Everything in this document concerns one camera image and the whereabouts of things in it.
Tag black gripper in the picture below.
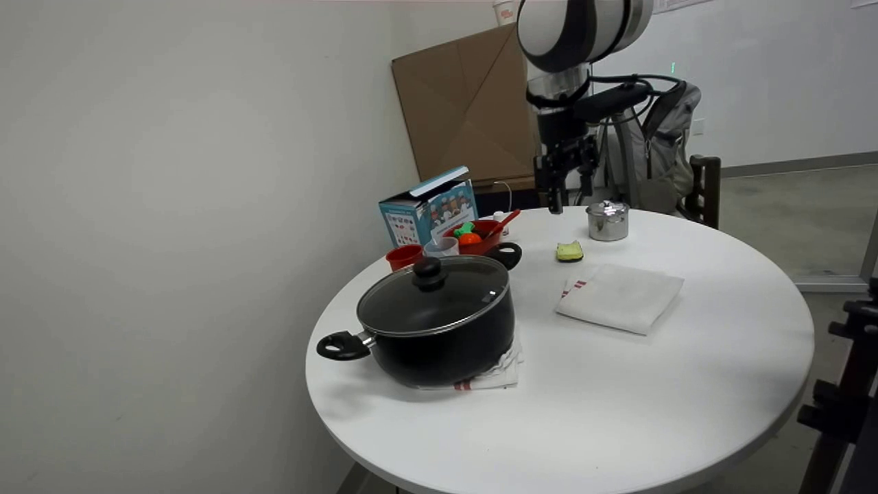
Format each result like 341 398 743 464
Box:
531 102 603 217

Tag white towel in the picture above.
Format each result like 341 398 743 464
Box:
551 260 685 338

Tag small steel lid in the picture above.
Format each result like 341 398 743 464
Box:
584 198 630 224

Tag green yellow sponge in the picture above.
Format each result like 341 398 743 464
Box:
551 239 586 265

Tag red bowl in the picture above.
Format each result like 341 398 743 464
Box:
456 209 523 256

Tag small steel pot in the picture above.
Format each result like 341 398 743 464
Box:
584 213 630 245

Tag grey backpack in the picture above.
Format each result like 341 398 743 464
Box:
599 79 704 213

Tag brown cardboard board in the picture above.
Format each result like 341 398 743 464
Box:
390 21 542 190

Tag clear measuring cup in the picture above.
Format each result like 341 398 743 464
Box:
419 232 460 260

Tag blue white carton box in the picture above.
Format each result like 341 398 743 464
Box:
375 164 479 252

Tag glass lid with black knob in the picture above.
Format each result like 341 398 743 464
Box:
355 252 512 341

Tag black chair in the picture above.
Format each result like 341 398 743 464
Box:
681 153 724 231

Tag red cup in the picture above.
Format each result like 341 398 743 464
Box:
383 241 424 273

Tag black cooking pot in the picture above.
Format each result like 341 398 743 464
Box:
316 241 526 387

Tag black tripod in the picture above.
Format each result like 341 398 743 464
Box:
794 271 878 494

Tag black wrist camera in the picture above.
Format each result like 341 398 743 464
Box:
584 77 652 120

